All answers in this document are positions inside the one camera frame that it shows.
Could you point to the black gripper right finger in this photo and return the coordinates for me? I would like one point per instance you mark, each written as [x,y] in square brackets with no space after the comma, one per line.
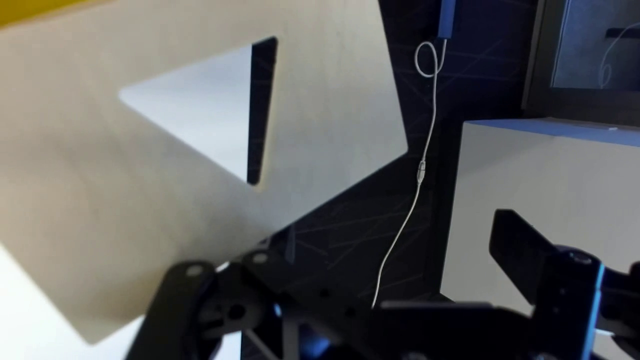
[522,250]

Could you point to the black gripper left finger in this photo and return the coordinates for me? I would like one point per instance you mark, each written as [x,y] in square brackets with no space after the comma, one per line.
[181,307]

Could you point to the wooden lid with triangle hole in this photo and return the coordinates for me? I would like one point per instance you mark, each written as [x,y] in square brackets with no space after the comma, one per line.
[100,201]

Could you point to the yellow block in sorter box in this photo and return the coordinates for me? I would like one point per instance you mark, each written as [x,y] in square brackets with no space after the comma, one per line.
[27,8]

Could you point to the white cabinet with blue edge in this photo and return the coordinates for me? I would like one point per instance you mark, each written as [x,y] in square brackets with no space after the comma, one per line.
[532,172]

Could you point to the dark framed monitor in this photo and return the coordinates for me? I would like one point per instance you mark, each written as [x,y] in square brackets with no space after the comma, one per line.
[547,66]

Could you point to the blue hanging clip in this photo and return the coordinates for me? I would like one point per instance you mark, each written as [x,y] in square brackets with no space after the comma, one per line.
[447,16]

